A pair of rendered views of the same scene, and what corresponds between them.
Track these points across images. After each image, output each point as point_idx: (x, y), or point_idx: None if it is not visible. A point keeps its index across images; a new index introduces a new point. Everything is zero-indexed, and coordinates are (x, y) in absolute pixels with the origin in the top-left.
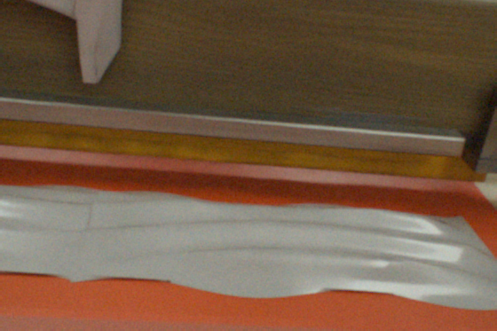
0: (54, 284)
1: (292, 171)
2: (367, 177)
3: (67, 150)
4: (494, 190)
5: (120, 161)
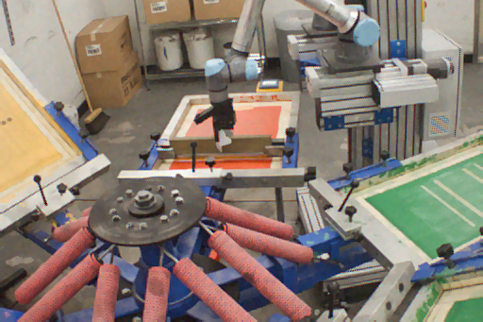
0: None
1: (198, 161)
2: (188, 161)
3: (227, 161)
4: (171, 161)
5: (221, 160)
